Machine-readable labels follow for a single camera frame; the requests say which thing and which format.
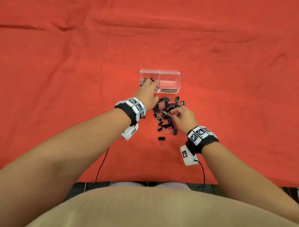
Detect person's left hand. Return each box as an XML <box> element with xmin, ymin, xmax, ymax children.
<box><xmin>132</xmin><ymin>78</ymin><xmax>160</xmax><ymax>113</ymax></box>

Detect black cable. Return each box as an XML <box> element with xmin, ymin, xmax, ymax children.
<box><xmin>194</xmin><ymin>160</ymin><xmax>206</xmax><ymax>192</ymax></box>
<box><xmin>95</xmin><ymin>147</ymin><xmax>110</xmax><ymax>183</ymax></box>

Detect person's right hand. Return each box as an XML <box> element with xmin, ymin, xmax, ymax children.
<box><xmin>170</xmin><ymin>105</ymin><xmax>199</xmax><ymax>135</ymax></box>

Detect black wristband with marker tags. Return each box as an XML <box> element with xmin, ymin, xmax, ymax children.
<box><xmin>114</xmin><ymin>97</ymin><xmax>146</xmax><ymax>127</ymax></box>
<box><xmin>186</xmin><ymin>126</ymin><xmax>219</xmax><ymax>155</ymax></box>

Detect person's right forearm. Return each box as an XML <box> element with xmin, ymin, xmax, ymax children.
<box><xmin>201</xmin><ymin>141</ymin><xmax>299</xmax><ymax>224</ymax></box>

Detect person's beige shirt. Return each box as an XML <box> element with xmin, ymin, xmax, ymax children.
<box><xmin>26</xmin><ymin>186</ymin><xmax>297</xmax><ymax>227</ymax></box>

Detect red tablecloth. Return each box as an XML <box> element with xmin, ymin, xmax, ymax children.
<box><xmin>0</xmin><ymin>0</ymin><xmax>299</xmax><ymax>187</ymax></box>

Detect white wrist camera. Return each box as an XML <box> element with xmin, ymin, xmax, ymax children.
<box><xmin>180</xmin><ymin>145</ymin><xmax>199</xmax><ymax>167</ymax></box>
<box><xmin>121</xmin><ymin>123</ymin><xmax>139</xmax><ymax>141</ymax></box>

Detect clear two-compartment plastic box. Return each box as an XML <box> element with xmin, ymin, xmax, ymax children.
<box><xmin>139</xmin><ymin>68</ymin><xmax>181</xmax><ymax>94</ymax></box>

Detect pile of black binder clips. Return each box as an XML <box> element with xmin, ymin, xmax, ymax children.
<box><xmin>152</xmin><ymin>96</ymin><xmax>185</xmax><ymax>149</ymax></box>

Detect person's grey trousers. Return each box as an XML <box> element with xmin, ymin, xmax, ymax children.
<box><xmin>108</xmin><ymin>181</ymin><xmax>192</xmax><ymax>191</ymax></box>

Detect person's left forearm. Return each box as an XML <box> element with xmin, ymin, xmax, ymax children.
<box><xmin>0</xmin><ymin>108</ymin><xmax>132</xmax><ymax>227</ymax></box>

